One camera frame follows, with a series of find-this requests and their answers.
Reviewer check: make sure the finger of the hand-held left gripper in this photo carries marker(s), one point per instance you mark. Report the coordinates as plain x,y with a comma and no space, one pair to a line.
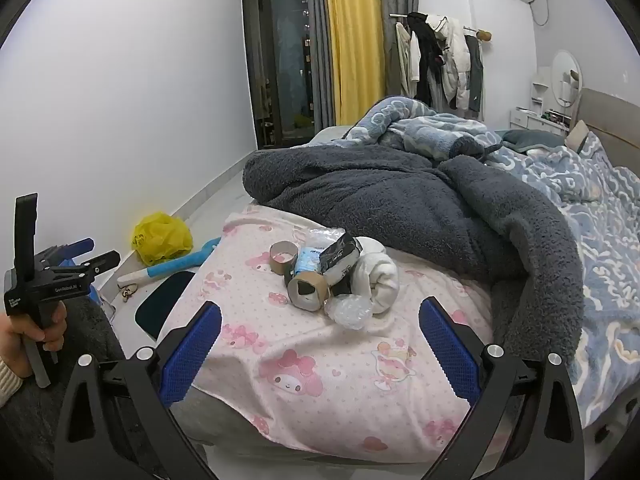
102,262
80,247

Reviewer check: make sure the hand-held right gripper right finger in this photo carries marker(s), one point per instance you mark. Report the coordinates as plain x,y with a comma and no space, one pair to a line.
450,350

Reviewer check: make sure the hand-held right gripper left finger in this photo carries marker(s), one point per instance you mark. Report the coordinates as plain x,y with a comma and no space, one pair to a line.
192,350

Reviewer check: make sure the white tissue wad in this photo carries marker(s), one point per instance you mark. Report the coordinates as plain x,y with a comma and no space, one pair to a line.
382,280

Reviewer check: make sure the large cardboard roll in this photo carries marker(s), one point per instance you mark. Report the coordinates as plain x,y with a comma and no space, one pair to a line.
315,292

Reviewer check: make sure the black packet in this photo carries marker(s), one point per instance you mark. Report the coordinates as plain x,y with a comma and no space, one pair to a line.
340,255

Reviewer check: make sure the clear plastic bag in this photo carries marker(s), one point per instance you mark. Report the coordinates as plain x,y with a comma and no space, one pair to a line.
320,237

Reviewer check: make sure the person's left forearm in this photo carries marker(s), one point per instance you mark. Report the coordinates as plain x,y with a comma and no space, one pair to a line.
7,385

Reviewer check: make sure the person's left hand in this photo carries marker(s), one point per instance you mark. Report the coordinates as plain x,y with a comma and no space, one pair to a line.
55,327

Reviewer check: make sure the yellow plastic bag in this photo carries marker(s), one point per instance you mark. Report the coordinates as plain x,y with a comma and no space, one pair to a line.
162,240

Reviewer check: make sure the blue plush grabber toy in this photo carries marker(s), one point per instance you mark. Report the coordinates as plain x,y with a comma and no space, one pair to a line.
170,265

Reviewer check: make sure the grey fuzzy cloth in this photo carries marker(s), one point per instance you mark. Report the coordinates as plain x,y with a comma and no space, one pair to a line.
85,330

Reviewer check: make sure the clear plastic wrap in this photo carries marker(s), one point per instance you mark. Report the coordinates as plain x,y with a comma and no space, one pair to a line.
350,312

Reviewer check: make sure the pink printed blanket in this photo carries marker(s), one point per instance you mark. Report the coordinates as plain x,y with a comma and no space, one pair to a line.
310,350

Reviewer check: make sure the small cardboard roll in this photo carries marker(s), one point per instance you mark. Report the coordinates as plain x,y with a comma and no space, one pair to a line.
282,260

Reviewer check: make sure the blue white packet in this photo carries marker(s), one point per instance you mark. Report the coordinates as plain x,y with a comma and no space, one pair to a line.
307,260

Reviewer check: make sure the dark grey fleece blanket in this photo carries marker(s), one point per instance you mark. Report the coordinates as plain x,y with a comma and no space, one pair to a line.
400,200

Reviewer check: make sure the blue patterned blanket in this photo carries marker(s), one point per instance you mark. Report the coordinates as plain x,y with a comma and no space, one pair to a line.
600,240

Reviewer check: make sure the teal pillow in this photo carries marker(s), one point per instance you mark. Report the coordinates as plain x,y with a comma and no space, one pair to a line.
530,140

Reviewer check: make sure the white dresser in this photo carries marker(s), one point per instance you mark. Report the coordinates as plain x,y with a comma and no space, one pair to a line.
530,120

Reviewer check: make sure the brown cushion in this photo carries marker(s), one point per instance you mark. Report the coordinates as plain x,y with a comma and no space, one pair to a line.
579,136

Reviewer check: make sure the grey hanging garment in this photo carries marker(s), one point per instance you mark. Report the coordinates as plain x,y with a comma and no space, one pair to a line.
477,80

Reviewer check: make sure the dark glass balcony door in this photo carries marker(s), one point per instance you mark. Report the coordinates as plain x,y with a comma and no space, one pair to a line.
280,50

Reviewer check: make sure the beige headboard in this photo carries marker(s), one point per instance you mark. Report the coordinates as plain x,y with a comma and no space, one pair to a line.
615,120

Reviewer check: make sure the white hanging jacket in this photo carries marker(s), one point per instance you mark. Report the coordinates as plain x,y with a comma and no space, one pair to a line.
457,60

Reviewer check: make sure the black hanging garment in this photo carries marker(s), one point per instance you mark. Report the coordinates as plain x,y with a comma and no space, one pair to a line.
427,60

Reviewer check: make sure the white hanging shirt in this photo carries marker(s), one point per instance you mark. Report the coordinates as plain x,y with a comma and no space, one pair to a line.
406,60

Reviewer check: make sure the round white mirror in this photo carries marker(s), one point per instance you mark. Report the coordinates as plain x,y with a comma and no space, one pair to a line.
562,67

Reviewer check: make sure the yellow curtain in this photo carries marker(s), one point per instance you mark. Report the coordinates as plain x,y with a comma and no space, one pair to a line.
355,40

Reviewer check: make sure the clothes rack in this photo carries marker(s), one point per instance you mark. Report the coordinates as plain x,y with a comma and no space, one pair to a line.
397,16

